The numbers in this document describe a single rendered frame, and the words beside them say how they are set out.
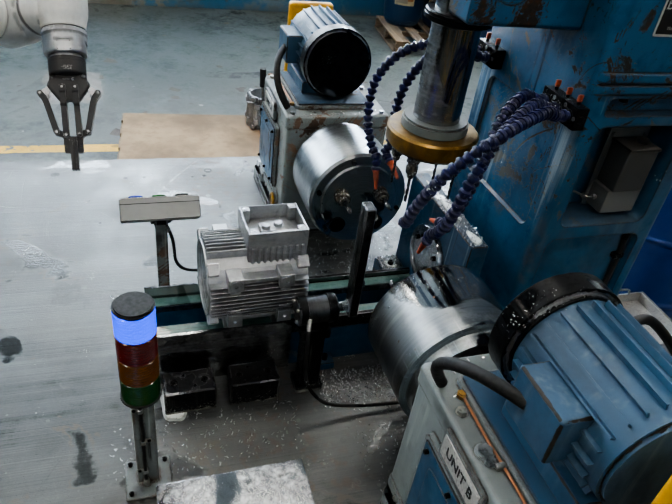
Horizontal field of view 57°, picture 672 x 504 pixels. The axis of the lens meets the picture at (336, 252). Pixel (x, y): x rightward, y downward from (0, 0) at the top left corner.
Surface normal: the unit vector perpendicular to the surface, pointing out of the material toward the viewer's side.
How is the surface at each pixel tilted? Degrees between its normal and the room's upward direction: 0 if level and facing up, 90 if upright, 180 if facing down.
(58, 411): 0
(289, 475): 0
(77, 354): 0
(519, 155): 90
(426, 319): 36
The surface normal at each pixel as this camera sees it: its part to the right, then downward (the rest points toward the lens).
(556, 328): -0.52, -0.56
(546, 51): -0.95, 0.08
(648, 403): -0.26, -0.71
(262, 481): 0.12, -0.80
